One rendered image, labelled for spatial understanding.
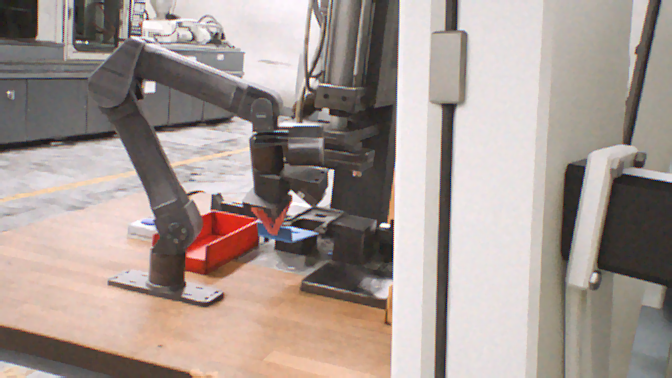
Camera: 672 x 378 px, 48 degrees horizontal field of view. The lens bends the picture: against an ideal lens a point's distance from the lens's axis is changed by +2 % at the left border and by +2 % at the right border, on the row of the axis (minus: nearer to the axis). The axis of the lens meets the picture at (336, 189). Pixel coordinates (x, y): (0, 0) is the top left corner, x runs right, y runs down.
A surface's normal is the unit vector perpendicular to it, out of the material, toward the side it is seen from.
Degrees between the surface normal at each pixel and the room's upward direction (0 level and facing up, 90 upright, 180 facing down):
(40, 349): 90
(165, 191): 80
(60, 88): 90
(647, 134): 90
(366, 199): 90
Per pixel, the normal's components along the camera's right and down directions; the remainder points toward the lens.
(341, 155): -0.31, 0.16
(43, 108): 0.92, 0.18
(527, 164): -0.55, 0.11
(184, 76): -0.04, 0.25
